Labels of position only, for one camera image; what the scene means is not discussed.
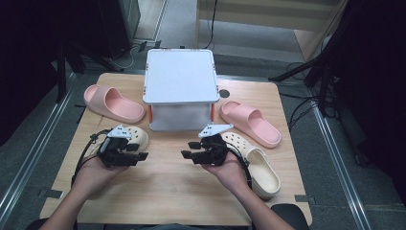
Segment beige wooden cabinet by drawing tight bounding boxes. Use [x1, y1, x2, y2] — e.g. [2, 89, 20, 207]
[194, 0, 349, 61]

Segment pink slipper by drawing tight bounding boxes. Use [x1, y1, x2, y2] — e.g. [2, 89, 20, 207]
[83, 83, 147, 125]
[218, 101, 282, 150]

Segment black metal stand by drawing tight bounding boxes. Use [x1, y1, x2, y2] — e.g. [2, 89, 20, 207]
[56, 37, 126, 104]

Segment white shoe rack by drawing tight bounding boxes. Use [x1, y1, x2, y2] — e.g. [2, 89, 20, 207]
[142, 48, 220, 132]

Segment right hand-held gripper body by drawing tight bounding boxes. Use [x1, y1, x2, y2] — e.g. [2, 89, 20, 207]
[191, 124, 235, 167]

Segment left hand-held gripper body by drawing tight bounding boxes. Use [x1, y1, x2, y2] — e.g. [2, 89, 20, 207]
[96, 124, 142, 169]

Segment white floor cable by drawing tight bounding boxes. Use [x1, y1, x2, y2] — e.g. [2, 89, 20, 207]
[108, 46, 137, 70]

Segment black tripod stand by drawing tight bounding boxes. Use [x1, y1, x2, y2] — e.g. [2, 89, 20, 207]
[267, 47, 339, 118]

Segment dark cloth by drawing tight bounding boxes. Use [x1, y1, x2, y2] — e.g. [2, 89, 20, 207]
[270, 203, 310, 230]

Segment dark cabinet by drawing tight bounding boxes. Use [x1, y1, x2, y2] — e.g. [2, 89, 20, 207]
[95, 0, 142, 58]

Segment metal floor rail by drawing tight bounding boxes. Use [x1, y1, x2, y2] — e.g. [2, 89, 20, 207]
[0, 71, 79, 219]
[309, 102, 374, 230]

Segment person's right hand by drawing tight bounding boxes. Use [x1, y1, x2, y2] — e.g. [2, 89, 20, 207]
[202, 151, 253, 196]

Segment person's grey-blue shirt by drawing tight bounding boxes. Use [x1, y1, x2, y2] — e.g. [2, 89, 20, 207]
[137, 222, 205, 230]

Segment cream clog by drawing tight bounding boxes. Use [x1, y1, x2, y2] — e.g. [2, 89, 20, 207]
[90, 125, 150, 157]
[219, 131, 282, 201]

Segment person's left hand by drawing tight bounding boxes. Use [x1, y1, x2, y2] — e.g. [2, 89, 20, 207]
[71, 154, 129, 199]

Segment black floor cables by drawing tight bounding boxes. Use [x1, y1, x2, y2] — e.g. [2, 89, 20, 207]
[279, 92, 320, 132]

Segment black hanging cable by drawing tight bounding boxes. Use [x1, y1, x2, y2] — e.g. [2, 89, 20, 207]
[204, 0, 219, 51]

